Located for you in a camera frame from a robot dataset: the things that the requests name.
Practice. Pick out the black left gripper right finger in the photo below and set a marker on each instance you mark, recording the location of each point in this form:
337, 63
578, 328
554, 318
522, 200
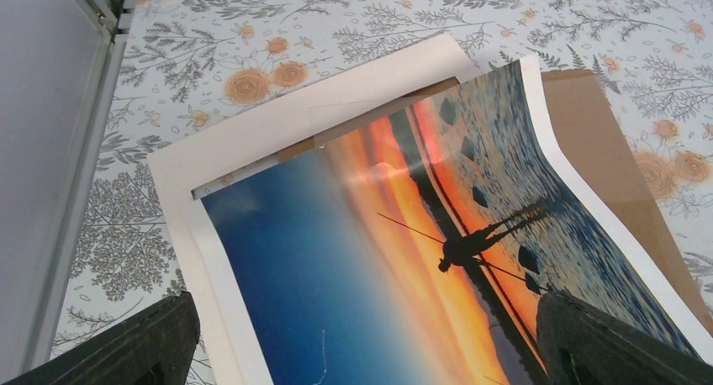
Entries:
580, 344

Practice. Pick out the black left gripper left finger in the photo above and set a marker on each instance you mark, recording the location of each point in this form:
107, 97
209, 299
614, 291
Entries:
154, 346

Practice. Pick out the sunset photo print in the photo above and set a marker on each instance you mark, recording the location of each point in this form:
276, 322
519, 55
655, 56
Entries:
303, 352

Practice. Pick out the white mat board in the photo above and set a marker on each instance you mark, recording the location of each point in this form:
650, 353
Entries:
177, 170

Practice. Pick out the aluminium corner post left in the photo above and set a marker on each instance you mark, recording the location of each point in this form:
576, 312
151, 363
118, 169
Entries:
101, 70

